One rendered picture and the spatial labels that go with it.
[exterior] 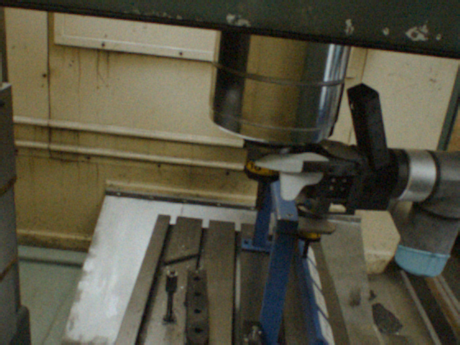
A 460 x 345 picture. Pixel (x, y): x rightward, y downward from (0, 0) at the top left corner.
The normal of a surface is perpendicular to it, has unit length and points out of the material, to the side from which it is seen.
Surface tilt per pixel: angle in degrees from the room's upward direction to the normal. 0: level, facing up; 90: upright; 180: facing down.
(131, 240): 24
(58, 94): 90
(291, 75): 90
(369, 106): 92
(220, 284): 0
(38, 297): 0
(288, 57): 90
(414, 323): 17
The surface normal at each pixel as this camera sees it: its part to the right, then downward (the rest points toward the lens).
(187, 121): -0.02, 0.38
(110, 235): 0.09, -0.68
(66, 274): 0.11, -0.92
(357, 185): 0.24, 0.40
